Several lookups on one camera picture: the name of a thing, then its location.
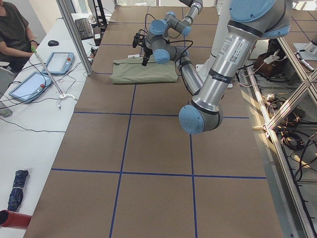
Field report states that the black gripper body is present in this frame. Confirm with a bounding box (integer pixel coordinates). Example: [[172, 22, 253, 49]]
[[132, 33, 153, 66]]

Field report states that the olive green long-sleeve shirt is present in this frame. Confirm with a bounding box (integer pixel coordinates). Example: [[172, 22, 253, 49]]
[[110, 56, 178, 84]]

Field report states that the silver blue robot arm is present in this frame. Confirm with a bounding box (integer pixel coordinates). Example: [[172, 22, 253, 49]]
[[145, 0, 292, 134], [132, 0, 203, 66]]

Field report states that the black keyboard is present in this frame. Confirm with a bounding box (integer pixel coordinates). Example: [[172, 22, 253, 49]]
[[74, 18, 94, 40]]

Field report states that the far blue teach pendant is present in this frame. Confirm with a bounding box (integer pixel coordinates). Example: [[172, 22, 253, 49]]
[[45, 52, 75, 75]]

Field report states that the blue teach pendant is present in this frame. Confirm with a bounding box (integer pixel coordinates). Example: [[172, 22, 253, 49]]
[[45, 52, 75, 75], [9, 72, 52, 103]]

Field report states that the black computer mouse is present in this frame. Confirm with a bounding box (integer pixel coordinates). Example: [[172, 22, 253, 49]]
[[48, 40, 59, 47]]

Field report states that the long grabber stick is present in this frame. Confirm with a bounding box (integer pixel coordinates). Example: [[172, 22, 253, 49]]
[[31, 46, 77, 110]]

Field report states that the near blue teach pendant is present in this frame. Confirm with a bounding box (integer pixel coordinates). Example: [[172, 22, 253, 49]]
[[9, 72, 52, 103]]

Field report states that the seated person in green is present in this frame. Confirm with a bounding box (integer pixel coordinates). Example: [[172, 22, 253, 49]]
[[0, 1, 39, 72]]

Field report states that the folded dark blue umbrella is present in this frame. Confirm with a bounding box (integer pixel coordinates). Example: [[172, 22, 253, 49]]
[[7, 170, 29, 212]]

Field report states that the red cylinder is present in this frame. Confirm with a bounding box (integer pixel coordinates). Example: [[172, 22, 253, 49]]
[[0, 210, 32, 230]]

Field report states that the aluminium frame post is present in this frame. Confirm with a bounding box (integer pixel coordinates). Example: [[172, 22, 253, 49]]
[[56, 0, 93, 76]]

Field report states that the tangled cable bundle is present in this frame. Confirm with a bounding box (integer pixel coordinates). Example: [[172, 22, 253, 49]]
[[264, 94, 308, 129]]

